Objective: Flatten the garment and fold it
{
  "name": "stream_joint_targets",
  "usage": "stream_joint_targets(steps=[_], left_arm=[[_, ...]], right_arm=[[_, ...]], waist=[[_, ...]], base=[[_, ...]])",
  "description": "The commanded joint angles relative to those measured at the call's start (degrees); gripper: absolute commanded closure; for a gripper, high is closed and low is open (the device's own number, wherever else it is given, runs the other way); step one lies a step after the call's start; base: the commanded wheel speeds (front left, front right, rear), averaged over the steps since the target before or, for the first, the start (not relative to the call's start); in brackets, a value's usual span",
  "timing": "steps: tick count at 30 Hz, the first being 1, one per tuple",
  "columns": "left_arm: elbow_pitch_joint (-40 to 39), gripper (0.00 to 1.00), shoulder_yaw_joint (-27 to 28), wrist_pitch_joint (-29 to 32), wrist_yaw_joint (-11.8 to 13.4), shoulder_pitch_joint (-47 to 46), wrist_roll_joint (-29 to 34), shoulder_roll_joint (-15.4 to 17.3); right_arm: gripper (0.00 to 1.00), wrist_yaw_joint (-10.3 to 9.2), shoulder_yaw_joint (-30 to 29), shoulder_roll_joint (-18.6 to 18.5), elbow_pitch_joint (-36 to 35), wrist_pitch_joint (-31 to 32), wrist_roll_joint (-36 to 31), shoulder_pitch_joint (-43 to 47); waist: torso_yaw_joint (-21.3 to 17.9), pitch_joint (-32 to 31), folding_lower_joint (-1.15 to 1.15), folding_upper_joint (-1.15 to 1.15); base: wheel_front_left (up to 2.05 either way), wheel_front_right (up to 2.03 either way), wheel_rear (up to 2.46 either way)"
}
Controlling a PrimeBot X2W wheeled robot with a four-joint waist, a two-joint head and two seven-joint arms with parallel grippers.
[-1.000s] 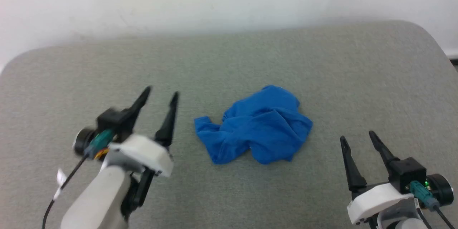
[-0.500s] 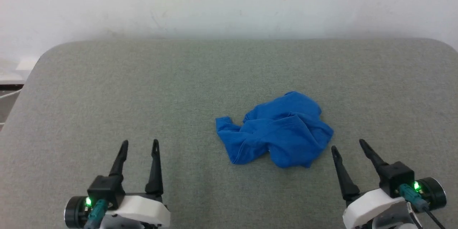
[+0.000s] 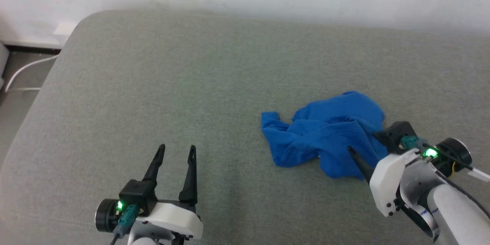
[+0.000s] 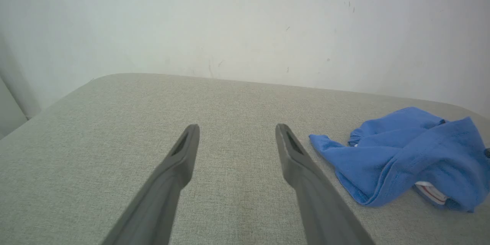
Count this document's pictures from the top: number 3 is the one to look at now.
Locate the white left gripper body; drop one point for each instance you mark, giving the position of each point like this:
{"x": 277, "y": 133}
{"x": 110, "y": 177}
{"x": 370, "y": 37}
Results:
{"x": 172, "y": 218}

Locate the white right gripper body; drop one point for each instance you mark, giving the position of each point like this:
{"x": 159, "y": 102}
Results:
{"x": 384, "y": 183}

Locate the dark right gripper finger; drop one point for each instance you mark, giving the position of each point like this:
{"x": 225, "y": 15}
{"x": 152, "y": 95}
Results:
{"x": 381, "y": 136}
{"x": 363, "y": 164}

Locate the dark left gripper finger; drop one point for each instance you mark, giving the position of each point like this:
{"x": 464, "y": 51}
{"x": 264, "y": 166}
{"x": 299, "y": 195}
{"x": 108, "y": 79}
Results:
{"x": 156, "y": 168}
{"x": 190, "y": 183}

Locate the blue jersey with white sleeves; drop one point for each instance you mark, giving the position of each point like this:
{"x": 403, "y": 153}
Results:
{"x": 325, "y": 134}

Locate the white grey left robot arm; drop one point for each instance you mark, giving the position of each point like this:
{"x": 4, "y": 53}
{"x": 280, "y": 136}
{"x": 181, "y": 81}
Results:
{"x": 147, "y": 241}

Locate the black round left wrist motor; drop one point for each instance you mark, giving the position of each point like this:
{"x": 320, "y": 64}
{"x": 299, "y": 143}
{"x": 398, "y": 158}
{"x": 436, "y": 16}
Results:
{"x": 105, "y": 216}

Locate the black round wrist motor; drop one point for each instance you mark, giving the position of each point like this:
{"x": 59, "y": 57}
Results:
{"x": 105, "y": 216}
{"x": 455, "y": 153}

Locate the grey-green fabric sofa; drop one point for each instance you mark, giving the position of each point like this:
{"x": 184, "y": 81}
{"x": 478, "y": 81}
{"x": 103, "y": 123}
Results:
{"x": 160, "y": 95}

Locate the black round right wrist motor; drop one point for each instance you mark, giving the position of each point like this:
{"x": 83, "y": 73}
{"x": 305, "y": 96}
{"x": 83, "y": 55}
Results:
{"x": 455, "y": 153}

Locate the dark baseboard strip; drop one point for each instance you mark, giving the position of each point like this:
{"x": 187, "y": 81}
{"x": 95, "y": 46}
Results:
{"x": 34, "y": 49}

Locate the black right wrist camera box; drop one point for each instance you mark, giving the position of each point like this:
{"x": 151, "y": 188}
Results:
{"x": 396, "y": 134}

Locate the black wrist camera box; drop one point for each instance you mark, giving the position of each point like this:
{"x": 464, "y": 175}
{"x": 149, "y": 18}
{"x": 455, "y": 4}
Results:
{"x": 138, "y": 195}
{"x": 396, "y": 134}

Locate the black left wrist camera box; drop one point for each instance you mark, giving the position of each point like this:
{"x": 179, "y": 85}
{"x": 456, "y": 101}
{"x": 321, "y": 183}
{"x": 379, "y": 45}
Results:
{"x": 138, "y": 195}

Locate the white wall outlet plate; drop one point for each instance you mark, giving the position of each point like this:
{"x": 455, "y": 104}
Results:
{"x": 65, "y": 29}

